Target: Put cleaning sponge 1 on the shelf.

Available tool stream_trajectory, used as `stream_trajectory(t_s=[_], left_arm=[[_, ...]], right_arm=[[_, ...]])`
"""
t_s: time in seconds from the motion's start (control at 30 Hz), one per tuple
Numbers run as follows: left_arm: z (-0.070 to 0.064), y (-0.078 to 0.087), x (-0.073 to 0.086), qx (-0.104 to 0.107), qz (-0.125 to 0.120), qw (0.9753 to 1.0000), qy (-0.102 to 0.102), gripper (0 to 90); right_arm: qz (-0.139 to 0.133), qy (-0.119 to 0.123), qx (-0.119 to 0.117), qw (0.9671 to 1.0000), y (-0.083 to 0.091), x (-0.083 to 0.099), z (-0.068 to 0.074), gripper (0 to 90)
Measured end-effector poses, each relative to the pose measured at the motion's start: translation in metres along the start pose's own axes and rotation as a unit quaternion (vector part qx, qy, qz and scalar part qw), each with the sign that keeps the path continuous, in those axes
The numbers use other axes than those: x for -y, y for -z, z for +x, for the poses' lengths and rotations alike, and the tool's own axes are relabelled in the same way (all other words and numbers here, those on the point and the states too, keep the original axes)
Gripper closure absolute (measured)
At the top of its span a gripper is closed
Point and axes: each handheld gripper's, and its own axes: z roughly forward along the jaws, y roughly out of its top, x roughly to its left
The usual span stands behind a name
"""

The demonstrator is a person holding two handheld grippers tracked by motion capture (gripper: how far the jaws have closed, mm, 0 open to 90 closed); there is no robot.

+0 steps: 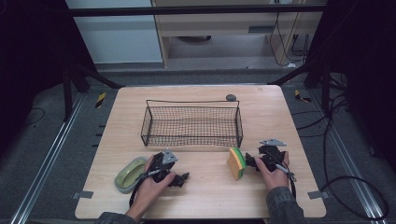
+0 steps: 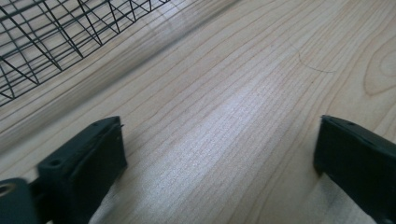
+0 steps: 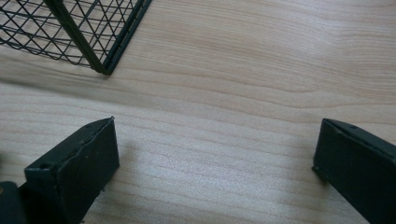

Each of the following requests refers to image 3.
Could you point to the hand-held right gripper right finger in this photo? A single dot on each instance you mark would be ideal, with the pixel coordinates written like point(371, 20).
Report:
point(358, 168)

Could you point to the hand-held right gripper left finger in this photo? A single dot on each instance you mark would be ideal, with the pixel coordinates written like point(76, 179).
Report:
point(77, 174)

